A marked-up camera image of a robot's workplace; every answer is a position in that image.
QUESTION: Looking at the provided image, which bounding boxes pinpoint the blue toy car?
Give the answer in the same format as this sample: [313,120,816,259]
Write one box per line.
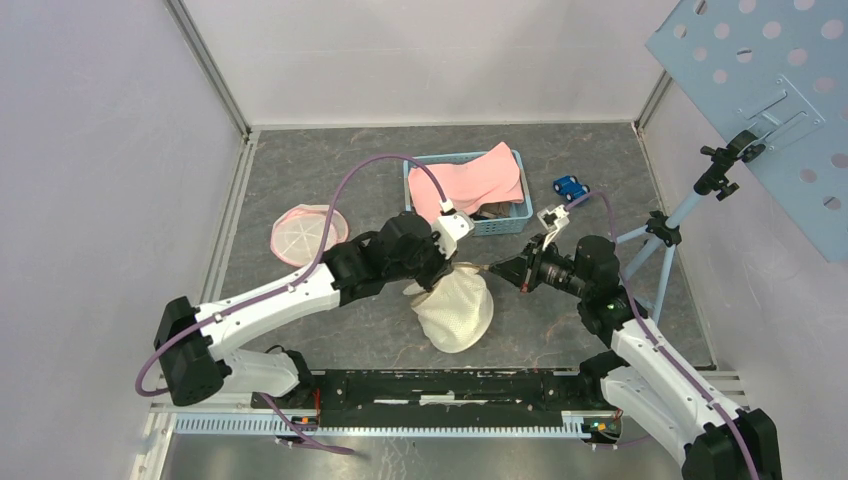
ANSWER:
[552,175,591,204]

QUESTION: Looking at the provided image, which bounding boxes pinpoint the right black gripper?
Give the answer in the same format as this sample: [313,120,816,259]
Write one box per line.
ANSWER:
[489,233,591,299]

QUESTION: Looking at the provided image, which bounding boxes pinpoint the white mesh laundry bag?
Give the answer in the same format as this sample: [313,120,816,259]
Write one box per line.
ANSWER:
[270,204,329,268]

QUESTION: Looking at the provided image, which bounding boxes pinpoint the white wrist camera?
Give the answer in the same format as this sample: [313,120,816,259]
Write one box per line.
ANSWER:
[536,204,570,250]
[431,200,475,260]

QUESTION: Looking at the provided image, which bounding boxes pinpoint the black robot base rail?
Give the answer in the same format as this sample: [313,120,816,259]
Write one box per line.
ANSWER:
[272,368,614,429]

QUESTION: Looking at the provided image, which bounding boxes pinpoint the blue tripod stand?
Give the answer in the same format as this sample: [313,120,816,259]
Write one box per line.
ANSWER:
[617,130,771,321]

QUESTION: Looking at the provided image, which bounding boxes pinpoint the pink bra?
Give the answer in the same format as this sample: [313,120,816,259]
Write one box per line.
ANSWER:
[407,142,525,223]

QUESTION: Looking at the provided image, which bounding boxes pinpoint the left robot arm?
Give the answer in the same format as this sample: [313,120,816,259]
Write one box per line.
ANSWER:
[153,212,474,408]

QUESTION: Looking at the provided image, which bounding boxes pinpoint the beige bra in basket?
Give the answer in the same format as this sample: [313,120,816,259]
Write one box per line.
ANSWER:
[470,201,526,221]

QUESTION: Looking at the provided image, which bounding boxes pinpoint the blue perforated panel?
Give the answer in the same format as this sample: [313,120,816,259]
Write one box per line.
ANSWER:
[646,0,847,263]

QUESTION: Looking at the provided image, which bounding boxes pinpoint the white cable tray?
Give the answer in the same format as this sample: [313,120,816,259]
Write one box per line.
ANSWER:
[174,413,620,440]

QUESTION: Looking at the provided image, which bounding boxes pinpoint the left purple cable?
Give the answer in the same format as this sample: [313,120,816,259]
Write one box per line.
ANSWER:
[135,154,455,457]

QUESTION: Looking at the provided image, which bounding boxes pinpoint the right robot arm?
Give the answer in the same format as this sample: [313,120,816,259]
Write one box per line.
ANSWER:
[488,234,783,479]

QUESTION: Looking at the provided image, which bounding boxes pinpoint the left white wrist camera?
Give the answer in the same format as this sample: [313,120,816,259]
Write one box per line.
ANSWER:
[431,200,475,260]

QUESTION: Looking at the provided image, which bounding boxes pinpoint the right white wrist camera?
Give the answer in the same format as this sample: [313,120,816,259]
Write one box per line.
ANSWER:
[536,204,570,250]

